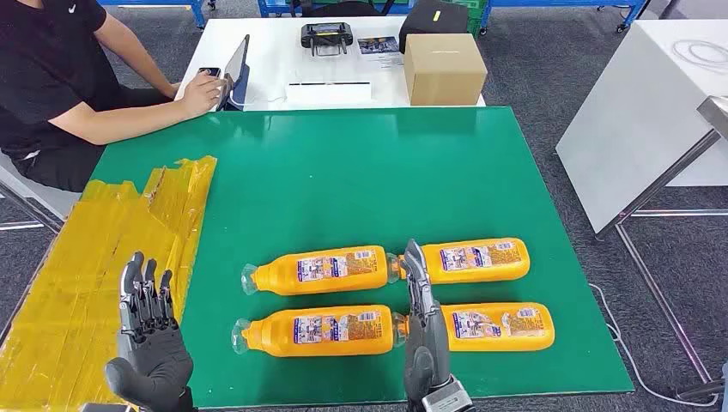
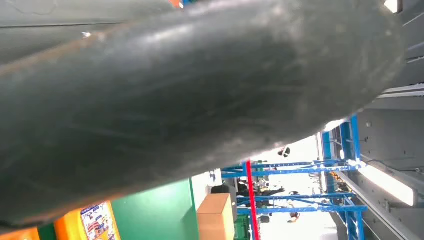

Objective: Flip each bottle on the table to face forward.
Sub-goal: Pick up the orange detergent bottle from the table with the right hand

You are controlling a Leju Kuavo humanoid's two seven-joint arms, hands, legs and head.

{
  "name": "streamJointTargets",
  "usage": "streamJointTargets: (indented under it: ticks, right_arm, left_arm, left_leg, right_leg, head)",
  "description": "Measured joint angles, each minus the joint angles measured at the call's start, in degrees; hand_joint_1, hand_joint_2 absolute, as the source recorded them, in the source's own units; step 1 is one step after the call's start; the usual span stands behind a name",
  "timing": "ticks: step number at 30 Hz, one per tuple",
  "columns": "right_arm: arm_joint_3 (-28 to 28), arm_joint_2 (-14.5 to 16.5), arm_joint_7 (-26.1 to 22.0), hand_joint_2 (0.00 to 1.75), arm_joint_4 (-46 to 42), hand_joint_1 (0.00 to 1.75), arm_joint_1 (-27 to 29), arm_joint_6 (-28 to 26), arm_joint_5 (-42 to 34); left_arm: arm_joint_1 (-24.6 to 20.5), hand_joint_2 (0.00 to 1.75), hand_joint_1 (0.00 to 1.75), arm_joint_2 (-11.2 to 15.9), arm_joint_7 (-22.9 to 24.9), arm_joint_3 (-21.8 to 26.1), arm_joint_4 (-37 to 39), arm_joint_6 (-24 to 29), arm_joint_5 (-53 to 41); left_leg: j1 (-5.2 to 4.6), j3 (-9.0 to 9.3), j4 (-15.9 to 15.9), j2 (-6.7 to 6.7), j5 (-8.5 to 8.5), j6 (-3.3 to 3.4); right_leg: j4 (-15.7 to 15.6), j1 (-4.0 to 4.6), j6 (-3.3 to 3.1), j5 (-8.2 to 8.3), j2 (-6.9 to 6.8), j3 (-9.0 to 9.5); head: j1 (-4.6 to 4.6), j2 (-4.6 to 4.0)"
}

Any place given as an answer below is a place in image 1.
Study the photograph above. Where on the black phone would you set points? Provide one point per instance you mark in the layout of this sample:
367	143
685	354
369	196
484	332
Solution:
209	72

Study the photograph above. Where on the person's right hand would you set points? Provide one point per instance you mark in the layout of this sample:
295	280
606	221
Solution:
202	96

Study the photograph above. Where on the long white box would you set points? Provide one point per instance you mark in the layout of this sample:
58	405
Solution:
327	94

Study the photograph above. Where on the printed leaflet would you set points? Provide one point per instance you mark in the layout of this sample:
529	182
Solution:
378	45

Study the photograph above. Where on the yellow taped sheet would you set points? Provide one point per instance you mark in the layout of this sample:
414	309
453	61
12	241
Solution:
85	273

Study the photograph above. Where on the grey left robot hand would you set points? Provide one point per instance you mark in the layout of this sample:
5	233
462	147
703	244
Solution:
153	352

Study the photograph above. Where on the orange detergent bottle clear cap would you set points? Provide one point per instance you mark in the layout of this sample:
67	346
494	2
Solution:
324	270
500	327
483	261
318	332

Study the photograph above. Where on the long blue metal rack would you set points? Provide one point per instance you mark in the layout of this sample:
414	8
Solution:
569	3

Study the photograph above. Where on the green plastic crate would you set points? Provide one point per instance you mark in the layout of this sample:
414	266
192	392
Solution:
475	25

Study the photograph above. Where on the brown cardboard box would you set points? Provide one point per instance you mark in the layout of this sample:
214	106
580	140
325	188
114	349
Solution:
443	71

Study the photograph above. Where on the white chair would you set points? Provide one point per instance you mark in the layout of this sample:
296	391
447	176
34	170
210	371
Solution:
51	199

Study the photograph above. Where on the white tilted table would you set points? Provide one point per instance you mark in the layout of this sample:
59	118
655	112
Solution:
637	113

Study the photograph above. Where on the person's right forearm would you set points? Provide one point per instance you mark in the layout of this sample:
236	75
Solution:
114	122

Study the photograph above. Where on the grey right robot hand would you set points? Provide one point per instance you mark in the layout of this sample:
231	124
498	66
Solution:
426	341

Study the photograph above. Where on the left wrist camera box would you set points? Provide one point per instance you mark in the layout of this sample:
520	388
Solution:
108	408

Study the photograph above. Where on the black remote controller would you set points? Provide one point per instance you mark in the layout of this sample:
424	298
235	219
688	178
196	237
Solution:
326	34

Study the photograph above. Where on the black bag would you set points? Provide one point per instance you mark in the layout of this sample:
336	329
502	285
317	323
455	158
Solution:
432	23

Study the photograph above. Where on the person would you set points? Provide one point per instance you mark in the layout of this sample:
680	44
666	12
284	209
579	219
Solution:
40	68

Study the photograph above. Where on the short blue metal rack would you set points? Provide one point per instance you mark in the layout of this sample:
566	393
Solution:
196	11

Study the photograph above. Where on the tablet in blue case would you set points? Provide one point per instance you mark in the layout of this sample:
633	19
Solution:
236	68

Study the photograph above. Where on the white desk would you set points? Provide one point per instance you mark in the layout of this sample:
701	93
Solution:
273	57

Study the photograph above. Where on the person's left forearm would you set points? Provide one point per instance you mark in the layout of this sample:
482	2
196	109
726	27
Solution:
142	62

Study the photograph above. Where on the steel table frame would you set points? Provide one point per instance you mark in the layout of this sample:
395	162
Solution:
660	182

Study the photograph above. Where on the person's left hand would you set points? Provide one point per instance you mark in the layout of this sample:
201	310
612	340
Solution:
173	91

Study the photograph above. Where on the green work table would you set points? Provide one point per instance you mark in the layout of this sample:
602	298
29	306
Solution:
341	182

